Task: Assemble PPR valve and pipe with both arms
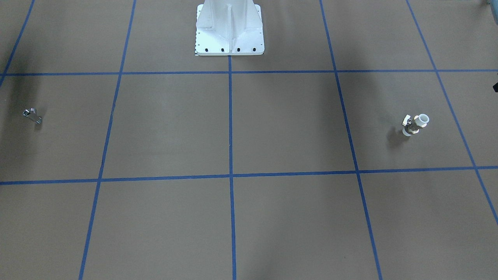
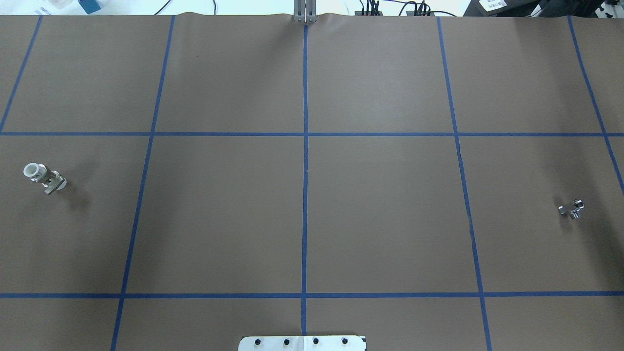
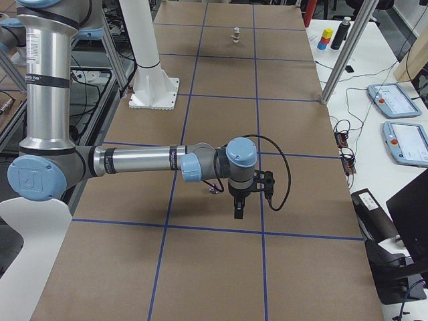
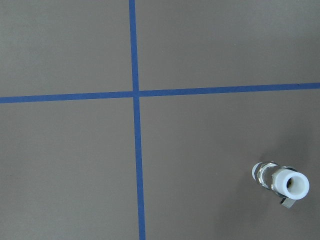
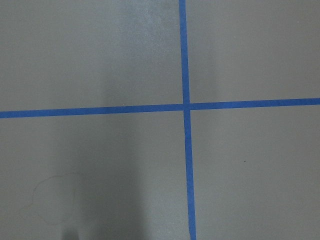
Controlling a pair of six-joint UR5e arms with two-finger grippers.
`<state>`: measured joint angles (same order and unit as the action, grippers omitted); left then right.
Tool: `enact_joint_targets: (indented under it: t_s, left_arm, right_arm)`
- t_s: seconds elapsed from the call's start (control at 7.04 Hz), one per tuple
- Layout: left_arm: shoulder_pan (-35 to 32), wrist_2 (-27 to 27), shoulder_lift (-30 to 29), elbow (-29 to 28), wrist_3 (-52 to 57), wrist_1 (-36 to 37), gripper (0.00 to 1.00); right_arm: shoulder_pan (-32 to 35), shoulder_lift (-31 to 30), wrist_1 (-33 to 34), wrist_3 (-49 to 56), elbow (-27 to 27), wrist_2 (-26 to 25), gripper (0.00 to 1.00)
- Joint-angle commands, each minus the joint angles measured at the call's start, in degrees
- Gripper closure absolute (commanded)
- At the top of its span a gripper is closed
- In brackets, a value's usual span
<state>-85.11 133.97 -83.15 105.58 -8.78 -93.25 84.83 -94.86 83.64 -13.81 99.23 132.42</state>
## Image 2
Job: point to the chrome metal pipe fitting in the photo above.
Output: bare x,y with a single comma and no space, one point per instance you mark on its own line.
573,211

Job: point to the white PPR valve with handle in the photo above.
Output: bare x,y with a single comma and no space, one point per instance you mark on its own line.
51,180

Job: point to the blue box on desk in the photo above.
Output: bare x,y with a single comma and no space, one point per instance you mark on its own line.
90,6

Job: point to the black electronics hub with wires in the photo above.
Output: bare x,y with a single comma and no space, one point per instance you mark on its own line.
413,8

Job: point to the aluminium frame post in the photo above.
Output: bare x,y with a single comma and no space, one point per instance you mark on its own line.
304,11

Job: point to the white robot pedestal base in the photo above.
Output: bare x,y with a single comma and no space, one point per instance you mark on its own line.
304,343

